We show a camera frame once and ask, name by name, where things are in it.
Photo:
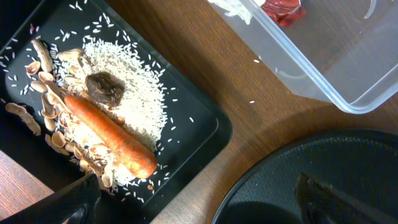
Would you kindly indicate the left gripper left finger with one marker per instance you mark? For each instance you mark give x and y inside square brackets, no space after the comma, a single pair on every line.
[74,203]

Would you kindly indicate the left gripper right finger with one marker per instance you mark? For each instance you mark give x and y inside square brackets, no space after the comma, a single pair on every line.
[322,203]

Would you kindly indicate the orange carrot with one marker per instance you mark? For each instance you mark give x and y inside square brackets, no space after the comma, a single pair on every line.
[138,159]

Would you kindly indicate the peanut shells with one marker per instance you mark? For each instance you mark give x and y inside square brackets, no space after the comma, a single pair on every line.
[140,112]

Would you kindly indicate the pile of white rice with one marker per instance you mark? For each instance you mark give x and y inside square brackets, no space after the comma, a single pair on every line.
[73,48]

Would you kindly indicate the dark brown food chunk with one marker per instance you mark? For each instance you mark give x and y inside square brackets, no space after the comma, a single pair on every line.
[103,88]

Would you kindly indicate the red snack wrapper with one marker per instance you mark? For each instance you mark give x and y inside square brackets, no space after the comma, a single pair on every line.
[284,12]

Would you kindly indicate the white tissue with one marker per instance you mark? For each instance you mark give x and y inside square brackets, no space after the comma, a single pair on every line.
[234,8]

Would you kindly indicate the round black serving tray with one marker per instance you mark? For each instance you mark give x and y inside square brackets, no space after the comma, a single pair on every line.
[359,162]

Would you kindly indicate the black rectangular tray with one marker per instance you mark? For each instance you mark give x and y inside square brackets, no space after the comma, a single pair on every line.
[196,129]

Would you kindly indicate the clear plastic bin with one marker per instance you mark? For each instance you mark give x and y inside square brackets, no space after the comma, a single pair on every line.
[342,51]

